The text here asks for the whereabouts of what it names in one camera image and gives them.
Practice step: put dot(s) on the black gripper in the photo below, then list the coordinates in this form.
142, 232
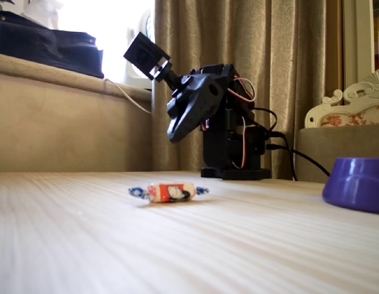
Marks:
184, 114

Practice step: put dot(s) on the orange white candy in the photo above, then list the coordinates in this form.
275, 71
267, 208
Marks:
168, 193

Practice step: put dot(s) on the purple plastic bowl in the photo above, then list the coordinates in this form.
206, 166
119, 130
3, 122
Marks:
355, 183

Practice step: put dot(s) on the white fan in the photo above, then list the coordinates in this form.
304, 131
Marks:
131, 65

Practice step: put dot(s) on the beige sofa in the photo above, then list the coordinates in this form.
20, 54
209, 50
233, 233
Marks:
70, 128

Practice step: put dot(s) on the beige patterned curtain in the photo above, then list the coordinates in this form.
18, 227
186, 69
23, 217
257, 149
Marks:
284, 61

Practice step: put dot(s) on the olive upholstered seat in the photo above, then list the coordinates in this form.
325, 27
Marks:
315, 147

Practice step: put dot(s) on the dark navy fabric bag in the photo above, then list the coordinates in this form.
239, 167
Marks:
39, 46

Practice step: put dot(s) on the ornate white floral chair back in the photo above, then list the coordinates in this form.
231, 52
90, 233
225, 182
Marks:
355, 92

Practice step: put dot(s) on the green plant leaves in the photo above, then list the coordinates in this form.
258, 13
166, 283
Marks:
2, 2

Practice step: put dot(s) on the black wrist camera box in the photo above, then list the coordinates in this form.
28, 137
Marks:
143, 55

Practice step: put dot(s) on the white cabinet frame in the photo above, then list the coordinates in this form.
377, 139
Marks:
358, 39

